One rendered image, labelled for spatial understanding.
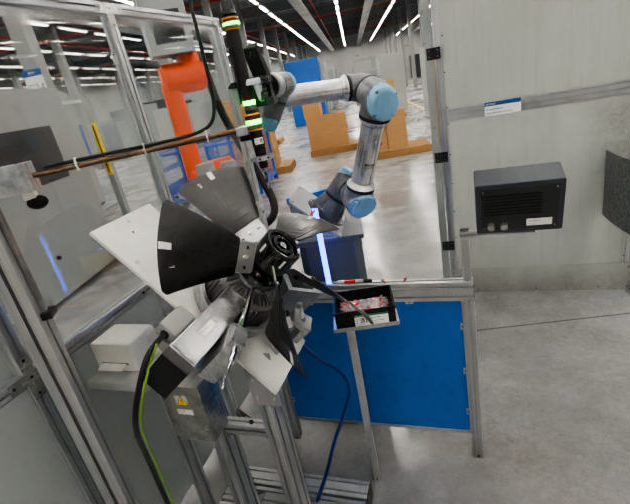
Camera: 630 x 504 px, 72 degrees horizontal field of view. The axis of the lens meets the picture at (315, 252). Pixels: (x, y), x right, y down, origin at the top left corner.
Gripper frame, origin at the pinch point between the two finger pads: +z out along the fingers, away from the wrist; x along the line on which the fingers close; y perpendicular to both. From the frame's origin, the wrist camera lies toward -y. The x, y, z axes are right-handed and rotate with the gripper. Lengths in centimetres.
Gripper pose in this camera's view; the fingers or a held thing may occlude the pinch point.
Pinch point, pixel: (238, 83)
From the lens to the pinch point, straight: 123.9
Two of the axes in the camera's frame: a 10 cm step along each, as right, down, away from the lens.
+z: -2.9, 4.0, -8.7
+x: -9.4, 0.6, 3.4
